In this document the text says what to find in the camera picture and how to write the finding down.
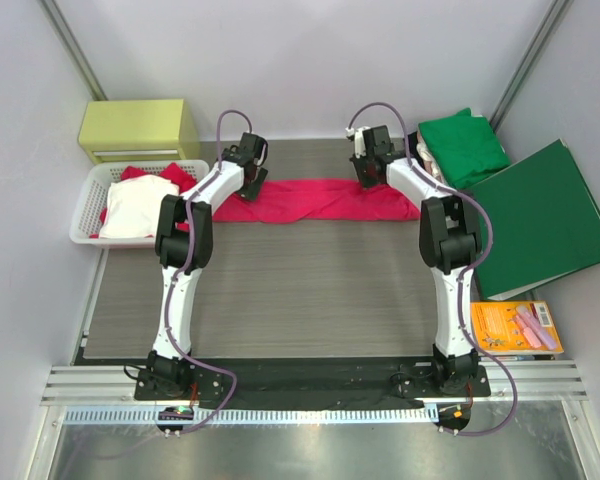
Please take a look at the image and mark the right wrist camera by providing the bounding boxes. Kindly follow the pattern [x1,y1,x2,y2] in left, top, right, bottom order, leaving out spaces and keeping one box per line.
[345,126,372,158]

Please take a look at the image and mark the red t-shirt in basket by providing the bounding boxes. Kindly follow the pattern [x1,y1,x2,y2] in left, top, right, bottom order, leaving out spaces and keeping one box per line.
[100,163,197,227]

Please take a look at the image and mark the left corner aluminium post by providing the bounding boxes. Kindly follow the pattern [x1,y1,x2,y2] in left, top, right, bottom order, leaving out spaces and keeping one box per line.
[37,0,107,101]

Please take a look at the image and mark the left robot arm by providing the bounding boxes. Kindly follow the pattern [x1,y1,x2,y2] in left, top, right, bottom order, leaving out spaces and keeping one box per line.
[135,132,268,399]

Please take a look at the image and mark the aluminium frame rail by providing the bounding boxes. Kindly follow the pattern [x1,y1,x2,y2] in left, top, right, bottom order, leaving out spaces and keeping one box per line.
[41,360,588,406]

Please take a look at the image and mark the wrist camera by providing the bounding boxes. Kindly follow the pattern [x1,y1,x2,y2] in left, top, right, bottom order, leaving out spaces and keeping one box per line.
[253,139,268,167]
[345,126,372,158]

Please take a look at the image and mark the slotted cable duct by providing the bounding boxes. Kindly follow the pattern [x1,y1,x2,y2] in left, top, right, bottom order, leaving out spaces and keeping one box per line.
[64,404,438,427]

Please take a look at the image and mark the green binder folder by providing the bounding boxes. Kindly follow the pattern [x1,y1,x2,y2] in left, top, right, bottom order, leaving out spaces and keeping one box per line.
[470,140,600,301]

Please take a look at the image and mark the right corner aluminium post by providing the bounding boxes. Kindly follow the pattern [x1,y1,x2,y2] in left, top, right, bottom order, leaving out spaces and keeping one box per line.
[489,0,573,132]

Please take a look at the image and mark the yellow-green box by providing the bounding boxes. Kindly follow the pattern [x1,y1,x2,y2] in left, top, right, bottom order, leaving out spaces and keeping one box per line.
[78,99,200,164]

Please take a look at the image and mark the purple cable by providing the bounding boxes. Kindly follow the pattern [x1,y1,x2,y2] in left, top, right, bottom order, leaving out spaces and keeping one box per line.
[157,109,239,434]
[347,101,520,441]

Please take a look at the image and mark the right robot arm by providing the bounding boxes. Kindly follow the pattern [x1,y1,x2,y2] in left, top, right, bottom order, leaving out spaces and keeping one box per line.
[346,126,482,394]

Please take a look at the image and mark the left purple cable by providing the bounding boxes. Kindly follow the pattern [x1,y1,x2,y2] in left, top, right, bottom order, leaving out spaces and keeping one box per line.
[157,109,239,434]

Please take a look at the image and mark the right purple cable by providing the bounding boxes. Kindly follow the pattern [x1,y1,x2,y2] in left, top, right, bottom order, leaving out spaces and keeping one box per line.
[347,101,520,441]

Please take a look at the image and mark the folded green t-shirt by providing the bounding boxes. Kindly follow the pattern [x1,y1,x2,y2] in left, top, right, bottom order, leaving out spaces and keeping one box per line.
[418,108,511,189]

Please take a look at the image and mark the corner aluminium post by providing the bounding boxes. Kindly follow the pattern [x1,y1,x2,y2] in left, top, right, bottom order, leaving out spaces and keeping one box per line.
[37,0,107,101]
[489,0,573,132]

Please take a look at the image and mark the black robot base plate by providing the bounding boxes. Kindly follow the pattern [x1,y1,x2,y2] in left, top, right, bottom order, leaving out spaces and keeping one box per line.
[128,356,491,411]

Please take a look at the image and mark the pink red t-shirt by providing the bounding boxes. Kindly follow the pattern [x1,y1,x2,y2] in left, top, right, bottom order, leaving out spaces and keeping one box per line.
[213,178,420,224]

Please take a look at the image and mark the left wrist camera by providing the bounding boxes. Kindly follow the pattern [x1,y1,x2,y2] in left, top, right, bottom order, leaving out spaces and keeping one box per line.
[253,139,268,167]

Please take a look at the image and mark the white plastic laundry basket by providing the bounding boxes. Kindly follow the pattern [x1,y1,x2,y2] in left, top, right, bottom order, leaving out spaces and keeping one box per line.
[69,159,209,249]

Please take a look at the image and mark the pink highlighter pens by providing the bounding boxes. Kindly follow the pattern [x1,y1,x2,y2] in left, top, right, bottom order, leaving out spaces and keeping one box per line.
[516,306,559,350]

